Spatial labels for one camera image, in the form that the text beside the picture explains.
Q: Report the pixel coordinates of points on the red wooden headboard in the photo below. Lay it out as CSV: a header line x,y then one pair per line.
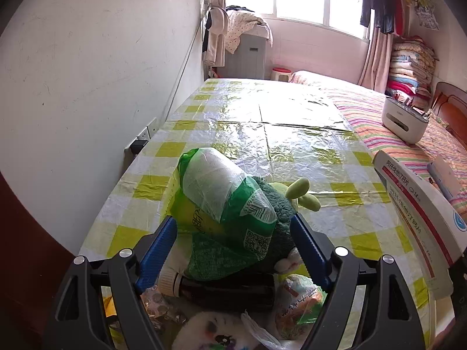
x,y
450,105

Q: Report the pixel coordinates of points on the stack of folded quilts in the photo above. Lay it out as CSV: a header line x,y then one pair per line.
x,y
411,70

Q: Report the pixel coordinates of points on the pink left curtain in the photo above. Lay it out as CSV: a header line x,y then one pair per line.
x,y
216,28

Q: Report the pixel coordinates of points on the floral cloth on machine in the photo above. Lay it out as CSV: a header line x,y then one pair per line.
x,y
240,22

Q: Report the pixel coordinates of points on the blue white pencil case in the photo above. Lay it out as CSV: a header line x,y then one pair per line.
x,y
444,177

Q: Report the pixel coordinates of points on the pink right curtain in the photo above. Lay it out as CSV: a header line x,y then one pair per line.
x,y
375,69

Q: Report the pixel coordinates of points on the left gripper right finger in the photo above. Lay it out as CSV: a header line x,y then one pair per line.
x,y
368,304

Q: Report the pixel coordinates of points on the green plastic snack bag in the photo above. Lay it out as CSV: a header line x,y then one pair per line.
x,y
222,212

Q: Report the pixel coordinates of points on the green avocado plush toy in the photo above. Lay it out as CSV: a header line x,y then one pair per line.
x,y
284,222

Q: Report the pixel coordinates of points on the white wall socket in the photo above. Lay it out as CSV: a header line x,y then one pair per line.
x,y
141,140

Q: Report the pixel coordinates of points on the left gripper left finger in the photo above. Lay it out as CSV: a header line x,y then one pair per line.
x,y
78,319

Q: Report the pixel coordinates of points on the green checkered plastic tablecloth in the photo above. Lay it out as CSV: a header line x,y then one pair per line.
x,y
280,132

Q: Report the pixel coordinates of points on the white oval pen holder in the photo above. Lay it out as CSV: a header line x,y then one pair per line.
x,y
404,121

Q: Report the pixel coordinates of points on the pink curtain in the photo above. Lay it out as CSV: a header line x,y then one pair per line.
x,y
375,69
216,28

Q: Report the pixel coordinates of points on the red plastic stool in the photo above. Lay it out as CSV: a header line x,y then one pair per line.
x,y
281,74

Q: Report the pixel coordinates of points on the green white wrapped packet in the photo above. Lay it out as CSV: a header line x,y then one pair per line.
x,y
298,304

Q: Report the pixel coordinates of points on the white crumpled plastic bag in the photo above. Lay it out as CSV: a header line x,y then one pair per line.
x,y
271,341

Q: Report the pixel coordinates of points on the white painted plush toy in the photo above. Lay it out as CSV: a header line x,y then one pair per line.
x,y
214,330

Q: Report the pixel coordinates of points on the white red cardboard box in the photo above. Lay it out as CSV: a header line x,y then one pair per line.
x,y
435,229

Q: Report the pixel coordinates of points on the grey white washing machine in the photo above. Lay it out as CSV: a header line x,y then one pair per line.
x,y
248,61

